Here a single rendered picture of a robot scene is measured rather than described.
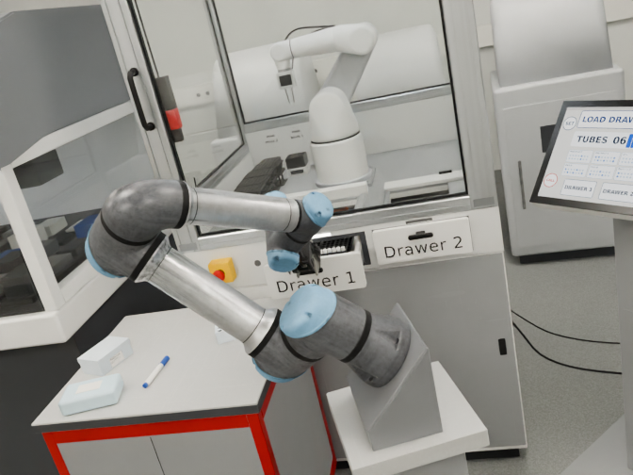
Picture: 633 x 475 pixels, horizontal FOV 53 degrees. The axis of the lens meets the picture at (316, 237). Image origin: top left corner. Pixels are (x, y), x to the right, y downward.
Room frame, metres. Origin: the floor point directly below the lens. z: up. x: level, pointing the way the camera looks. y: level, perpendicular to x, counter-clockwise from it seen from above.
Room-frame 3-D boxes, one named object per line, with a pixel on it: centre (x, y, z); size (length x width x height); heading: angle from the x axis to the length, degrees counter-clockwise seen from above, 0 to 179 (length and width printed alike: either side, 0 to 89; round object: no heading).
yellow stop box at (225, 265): (1.92, 0.32, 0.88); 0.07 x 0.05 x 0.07; 77
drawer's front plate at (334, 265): (1.71, 0.03, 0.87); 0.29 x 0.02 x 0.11; 77
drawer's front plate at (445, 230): (1.79, -0.31, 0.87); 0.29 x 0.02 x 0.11; 77
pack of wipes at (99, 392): (1.49, 0.67, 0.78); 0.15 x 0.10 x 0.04; 90
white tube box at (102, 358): (1.69, 0.68, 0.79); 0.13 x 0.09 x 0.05; 147
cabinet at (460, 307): (2.32, -0.16, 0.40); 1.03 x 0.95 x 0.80; 77
